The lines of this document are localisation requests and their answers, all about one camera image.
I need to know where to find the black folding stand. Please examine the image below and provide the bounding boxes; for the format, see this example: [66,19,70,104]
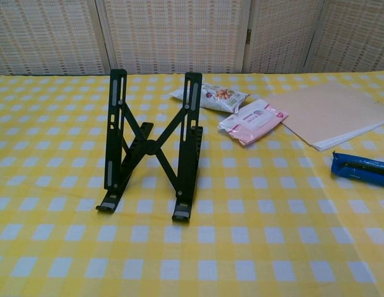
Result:
[95,69,206,222]

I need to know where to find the pink wet wipes pack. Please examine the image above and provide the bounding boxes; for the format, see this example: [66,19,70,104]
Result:
[218,99,289,147]

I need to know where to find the beige cover paper notebook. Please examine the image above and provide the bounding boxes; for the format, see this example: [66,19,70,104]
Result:
[265,91,384,152]

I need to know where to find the white nut snack bag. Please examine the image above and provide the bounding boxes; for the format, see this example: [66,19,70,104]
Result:
[169,82,251,113]

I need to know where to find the blue snack wrapper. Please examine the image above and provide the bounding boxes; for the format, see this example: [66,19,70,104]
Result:
[330,150,384,187]

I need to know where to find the woven folding screen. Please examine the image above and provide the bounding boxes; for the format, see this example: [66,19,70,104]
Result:
[0,0,384,77]

